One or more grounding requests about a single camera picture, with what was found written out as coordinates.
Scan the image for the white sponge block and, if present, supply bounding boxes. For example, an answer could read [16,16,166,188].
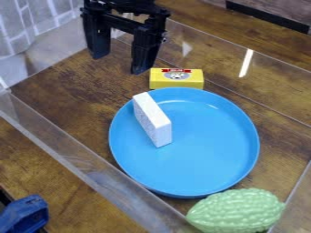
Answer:
[132,92,172,147]

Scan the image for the green bitter gourd toy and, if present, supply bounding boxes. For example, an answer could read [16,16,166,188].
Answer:
[185,188,285,233]

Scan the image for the clear acrylic enclosure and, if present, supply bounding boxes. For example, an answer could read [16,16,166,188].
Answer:
[0,5,311,233]

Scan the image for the yellow small box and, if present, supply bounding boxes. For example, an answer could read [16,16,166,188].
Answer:
[149,68,204,89]

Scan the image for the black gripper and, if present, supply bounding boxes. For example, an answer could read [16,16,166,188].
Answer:
[80,0,169,75]

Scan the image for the blue round tray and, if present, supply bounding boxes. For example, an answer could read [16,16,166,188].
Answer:
[109,87,260,198]

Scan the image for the grey patterned curtain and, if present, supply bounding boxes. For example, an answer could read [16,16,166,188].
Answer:
[0,0,88,58]

